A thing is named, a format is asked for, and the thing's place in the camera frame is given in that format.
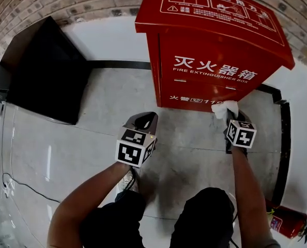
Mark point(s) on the person's left forearm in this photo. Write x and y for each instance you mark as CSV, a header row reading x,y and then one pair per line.
x,y
86,200

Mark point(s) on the white cloth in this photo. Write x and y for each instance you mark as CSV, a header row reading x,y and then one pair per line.
x,y
223,108

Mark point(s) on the red fire extinguisher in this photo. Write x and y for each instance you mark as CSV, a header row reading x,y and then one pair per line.
x,y
288,222

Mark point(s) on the black box cabinet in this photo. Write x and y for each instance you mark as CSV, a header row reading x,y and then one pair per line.
x,y
47,74

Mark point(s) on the white power strip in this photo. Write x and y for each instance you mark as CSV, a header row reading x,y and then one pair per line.
x,y
7,190

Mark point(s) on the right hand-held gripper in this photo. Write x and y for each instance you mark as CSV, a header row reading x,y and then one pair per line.
x,y
242,136

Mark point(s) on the person's left shoe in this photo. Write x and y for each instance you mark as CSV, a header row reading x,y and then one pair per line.
x,y
125,182

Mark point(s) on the red fire extinguisher box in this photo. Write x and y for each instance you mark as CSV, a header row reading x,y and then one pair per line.
x,y
207,50

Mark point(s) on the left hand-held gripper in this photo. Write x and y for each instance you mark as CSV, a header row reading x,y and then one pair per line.
x,y
134,148

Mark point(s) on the person's black trousers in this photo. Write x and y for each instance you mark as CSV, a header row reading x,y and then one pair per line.
x,y
205,216

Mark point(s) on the person's right forearm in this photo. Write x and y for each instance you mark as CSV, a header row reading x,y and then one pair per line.
x,y
249,195

